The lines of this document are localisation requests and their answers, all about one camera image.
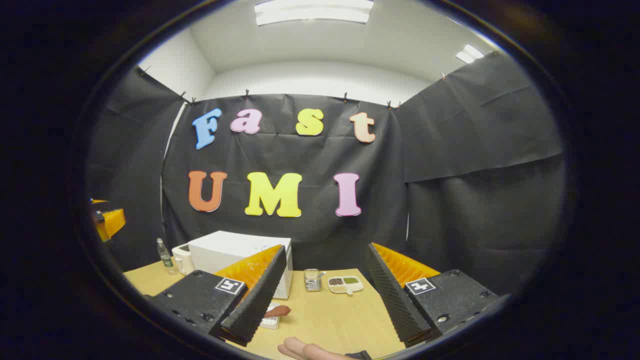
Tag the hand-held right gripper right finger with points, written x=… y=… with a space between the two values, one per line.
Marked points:
x=395 y=300

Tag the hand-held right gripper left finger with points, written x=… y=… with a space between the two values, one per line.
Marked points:
x=260 y=295

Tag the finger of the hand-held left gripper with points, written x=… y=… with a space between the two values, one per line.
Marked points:
x=112 y=222

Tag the brown chicken leg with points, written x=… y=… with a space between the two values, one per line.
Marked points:
x=277 y=311

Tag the white microwave oven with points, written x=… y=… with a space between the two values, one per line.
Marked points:
x=225 y=250

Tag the white rectangular dish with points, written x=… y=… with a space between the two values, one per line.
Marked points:
x=271 y=323

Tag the white divided condiment dish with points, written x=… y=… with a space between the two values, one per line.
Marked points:
x=345 y=284

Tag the clear plastic water bottle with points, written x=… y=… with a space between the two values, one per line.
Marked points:
x=165 y=257

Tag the white toaster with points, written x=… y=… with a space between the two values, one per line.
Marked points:
x=181 y=260

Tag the black backdrop cloth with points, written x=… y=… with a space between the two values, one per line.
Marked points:
x=450 y=200

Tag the small ceiling light panel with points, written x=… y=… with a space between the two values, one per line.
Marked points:
x=470 y=53

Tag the large ceiling light panel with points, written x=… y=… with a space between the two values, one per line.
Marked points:
x=312 y=12

